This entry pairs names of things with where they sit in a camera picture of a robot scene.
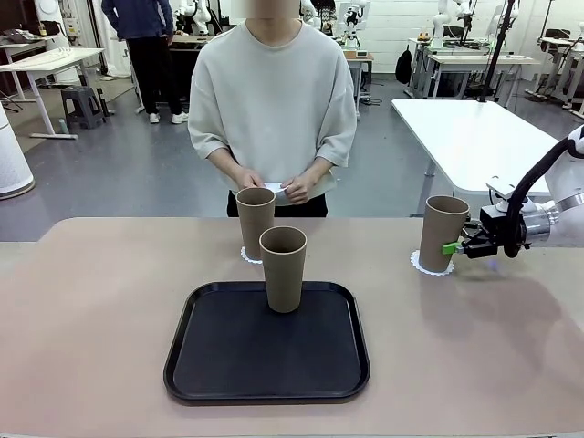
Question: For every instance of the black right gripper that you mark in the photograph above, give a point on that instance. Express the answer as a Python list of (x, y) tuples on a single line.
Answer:
[(495, 226)]

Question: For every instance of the tall brown paper cup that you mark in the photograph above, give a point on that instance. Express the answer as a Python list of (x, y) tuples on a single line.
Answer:
[(253, 223), (438, 242), (283, 278)]

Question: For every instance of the white paper doily coaster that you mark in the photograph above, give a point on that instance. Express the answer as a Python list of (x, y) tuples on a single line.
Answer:
[(274, 186), (246, 258), (414, 262)]

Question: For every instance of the person's left forearm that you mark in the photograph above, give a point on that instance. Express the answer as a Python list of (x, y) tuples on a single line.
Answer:
[(319, 168)]

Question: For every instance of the person's right forearm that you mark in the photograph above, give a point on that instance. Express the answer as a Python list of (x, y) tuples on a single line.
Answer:
[(226, 164)]

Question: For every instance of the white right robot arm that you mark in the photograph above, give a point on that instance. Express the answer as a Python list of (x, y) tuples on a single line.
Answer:
[(566, 196)]

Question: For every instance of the person's left hand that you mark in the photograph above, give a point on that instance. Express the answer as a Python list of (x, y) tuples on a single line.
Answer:
[(301, 189)]

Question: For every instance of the person's right hand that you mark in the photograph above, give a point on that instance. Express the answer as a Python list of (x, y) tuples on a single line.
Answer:
[(251, 179)]

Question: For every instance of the large white table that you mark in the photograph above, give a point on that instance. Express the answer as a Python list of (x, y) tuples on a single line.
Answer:
[(465, 137)]

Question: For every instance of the white background workbench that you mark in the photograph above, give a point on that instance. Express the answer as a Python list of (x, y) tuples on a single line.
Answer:
[(479, 59)]

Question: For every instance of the black backpack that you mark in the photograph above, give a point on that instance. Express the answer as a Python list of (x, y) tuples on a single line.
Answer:
[(403, 66)]

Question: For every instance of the black stand pole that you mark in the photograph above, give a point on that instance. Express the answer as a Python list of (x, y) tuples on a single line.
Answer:
[(497, 50)]

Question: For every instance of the brown topped background desk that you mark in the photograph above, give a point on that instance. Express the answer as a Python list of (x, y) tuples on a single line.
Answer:
[(362, 58)]

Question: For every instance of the person in beige sweatshirt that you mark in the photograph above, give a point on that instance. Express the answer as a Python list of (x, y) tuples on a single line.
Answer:
[(274, 100)]

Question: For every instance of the black plastic serving tray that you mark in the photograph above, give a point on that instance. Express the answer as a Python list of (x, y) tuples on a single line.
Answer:
[(237, 356)]

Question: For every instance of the person in patterned sweater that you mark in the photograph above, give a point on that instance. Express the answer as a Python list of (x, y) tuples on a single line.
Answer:
[(327, 13)]

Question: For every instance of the person in blue top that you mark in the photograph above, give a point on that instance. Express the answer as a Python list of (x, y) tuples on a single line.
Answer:
[(146, 59)]

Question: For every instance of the grey plastic stool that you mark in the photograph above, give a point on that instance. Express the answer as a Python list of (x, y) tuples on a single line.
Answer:
[(84, 98)]

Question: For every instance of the small green bottle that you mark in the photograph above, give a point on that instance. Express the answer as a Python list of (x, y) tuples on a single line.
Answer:
[(60, 126)]

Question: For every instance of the white desk with metal legs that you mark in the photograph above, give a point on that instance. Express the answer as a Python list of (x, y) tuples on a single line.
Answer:
[(45, 57)]

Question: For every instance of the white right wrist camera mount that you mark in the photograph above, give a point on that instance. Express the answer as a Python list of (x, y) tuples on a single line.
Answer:
[(501, 188)]

